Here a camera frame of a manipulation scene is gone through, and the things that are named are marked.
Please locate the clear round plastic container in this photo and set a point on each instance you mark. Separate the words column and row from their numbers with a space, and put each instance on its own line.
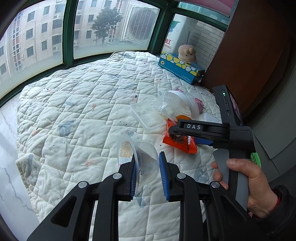
column 170, row 105

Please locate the clear rectangular plastic box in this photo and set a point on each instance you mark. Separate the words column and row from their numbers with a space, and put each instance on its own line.
column 149, row 119

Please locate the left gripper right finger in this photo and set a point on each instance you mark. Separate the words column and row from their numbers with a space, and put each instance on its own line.
column 207, row 211

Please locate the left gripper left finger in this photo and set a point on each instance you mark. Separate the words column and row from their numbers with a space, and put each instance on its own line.
column 90, row 211

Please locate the brown wooden cabinet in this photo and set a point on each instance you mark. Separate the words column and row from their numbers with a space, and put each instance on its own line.
column 254, row 53

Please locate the beige plush toy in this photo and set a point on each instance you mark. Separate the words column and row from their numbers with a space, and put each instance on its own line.
column 187, row 53

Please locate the white foam block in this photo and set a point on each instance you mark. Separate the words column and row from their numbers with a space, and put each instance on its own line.
column 210, row 118

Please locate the pink plastic wrapper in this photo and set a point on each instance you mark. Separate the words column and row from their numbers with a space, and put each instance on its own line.
column 194, row 104

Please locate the green plastic trash basket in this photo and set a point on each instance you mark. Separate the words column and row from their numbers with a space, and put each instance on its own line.
column 256, row 159

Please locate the person's right hand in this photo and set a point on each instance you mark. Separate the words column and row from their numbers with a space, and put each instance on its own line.
column 261, row 199

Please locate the white quilted mattress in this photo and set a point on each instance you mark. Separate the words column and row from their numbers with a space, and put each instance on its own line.
column 69, row 123

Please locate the green window frame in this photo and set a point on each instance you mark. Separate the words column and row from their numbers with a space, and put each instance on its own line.
column 41, row 37

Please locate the clear pudding cup with label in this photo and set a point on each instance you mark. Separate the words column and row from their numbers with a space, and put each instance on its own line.
column 145, row 155

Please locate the blue yellow tissue box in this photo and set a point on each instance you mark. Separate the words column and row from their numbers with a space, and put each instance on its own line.
column 190, row 73

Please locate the orange wafer snack bag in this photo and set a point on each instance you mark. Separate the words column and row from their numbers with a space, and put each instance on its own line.
column 184, row 143

